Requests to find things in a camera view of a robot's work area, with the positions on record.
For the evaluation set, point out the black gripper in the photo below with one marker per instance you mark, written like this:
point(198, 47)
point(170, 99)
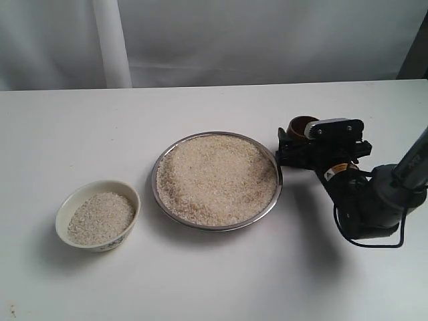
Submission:
point(333, 158)

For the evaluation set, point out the white vertical pole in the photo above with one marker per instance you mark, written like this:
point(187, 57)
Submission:
point(112, 44)

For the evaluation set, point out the round metal rice tray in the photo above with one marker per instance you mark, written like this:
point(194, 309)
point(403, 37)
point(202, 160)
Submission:
point(216, 181)

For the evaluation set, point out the white ceramic rice bowl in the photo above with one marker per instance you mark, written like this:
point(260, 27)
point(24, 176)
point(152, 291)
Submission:
point(98, 216)

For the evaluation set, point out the brown wooden cup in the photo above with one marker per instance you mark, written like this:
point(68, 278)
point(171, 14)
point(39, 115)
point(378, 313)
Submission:
point(296, 128)

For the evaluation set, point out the white backdrop sheet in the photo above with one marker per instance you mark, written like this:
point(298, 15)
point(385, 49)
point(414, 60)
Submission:
point(54, 45)

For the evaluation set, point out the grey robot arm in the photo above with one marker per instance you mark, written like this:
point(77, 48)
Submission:
point(366, 204)

